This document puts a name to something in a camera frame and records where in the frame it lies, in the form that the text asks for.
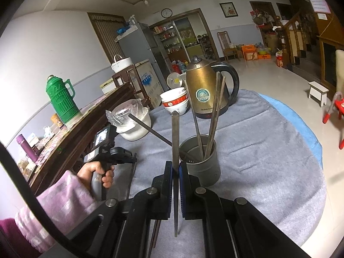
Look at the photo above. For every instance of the white chest freezer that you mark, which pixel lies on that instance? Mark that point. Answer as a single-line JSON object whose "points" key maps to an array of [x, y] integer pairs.
{"points": [[147, 80]]}

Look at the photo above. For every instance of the dark wooden chopstick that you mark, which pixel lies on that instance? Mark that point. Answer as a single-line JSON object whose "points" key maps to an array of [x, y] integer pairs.
{"points": [[175, 139], [194, 123], [219, 99], [213, 107], [150, 130], [133, 170], [155, 233]]}

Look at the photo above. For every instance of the grey towel cloth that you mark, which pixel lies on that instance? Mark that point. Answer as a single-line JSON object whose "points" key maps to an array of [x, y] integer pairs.
{"points": [[255, 153]]}

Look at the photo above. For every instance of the framed wall picture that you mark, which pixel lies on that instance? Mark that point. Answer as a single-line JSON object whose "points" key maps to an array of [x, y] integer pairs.
{"points": [[228, 10]]}

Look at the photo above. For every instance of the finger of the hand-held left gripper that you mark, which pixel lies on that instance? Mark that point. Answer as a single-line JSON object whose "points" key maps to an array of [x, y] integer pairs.
{"points": [[129, 158]]}

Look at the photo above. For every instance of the white ceramic pot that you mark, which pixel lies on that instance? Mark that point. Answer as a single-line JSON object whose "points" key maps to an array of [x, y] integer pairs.
{"points": [[135, 131]]}

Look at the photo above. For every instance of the small white stool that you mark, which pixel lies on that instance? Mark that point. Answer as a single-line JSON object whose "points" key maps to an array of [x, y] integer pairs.
{"points": [[318, 90]]}

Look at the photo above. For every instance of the grey refrigerator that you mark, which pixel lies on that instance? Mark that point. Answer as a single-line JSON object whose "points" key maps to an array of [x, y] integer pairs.
{"points": [[139, 43]]}

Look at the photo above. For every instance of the white plastic basket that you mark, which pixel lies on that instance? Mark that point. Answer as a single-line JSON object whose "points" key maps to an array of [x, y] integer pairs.
{"points": [[122, 64]]}

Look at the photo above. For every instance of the purple bottle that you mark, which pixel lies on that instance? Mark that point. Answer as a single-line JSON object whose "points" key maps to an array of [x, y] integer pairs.
{"points": [[25, 149]]}

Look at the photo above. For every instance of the small dark wooden rack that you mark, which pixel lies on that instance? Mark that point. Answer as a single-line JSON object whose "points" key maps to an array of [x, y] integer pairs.
{"points": [[126, 83]]}

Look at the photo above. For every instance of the wall calendar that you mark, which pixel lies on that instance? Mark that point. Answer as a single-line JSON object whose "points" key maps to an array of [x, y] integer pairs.
{"points": [[318, 1]]}

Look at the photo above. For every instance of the orange crate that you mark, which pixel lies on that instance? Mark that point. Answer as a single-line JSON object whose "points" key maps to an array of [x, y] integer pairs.
{"points": [[251, 52]]}

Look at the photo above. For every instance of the wooden staircase railing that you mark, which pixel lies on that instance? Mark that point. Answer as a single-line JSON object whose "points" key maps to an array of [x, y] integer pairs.
{"points": [[293, 37]]}

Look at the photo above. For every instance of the blue table cover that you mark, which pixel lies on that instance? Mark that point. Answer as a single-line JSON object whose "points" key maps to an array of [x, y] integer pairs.
{"points": [[295, 118]]}

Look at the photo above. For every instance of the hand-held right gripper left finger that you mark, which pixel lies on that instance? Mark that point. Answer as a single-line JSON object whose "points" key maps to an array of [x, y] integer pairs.
{"points": [[169, 182]]}

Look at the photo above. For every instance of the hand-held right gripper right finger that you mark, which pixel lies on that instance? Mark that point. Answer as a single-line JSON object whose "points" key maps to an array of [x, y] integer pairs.
{"points": [[182, 185]]}

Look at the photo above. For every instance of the wooden chair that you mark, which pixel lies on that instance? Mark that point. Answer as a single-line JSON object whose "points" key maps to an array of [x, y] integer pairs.
{"points": [[228, 45]]}

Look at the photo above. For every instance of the gold electric kettle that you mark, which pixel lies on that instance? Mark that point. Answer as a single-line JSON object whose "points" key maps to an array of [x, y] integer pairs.
{"points": [[201, 78]]}

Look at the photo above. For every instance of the small white fan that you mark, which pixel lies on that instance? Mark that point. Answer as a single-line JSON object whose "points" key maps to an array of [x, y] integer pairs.
{"points": [[175, 80]]}

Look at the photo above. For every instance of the clear plastic bag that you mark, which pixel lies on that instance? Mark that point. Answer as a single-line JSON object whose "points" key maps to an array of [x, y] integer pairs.
{"points": [[122, 114]]}

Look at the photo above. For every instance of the cream armchair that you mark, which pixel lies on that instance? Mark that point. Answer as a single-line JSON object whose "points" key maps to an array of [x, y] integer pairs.
{"points": [[340, 70]]}

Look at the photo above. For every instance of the person's left hand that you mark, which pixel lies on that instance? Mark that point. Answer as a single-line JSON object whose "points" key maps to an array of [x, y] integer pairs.
{"points": [[88, 170]]}

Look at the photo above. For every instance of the dark carved wooden cabinet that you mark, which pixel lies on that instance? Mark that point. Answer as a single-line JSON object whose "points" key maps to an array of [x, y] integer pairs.
{"points": [[72, 139]]}

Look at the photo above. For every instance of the red plastic stool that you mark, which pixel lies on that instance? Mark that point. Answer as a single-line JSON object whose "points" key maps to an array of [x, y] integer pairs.
{"points": [[337, 107]]}

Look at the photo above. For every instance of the white bowl red band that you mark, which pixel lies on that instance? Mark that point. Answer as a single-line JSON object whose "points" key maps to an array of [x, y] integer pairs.
{"points": [[173, 95], [177, 108]]}

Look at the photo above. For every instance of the green thermos flask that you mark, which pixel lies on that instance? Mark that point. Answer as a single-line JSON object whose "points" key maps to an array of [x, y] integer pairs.
{"points": [[63, 102]]}

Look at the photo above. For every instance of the grey metal chopstick holder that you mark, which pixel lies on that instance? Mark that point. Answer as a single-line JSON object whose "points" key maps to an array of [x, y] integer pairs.
{"points": [[201, 172]]}

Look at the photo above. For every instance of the person's left forearm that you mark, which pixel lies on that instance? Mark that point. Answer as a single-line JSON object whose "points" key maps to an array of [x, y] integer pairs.
{"points": [[53, 209]]}

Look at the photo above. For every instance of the round wall clock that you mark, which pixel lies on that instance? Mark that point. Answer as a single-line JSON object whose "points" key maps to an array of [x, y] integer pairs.
{"points": [[167, 13]]}

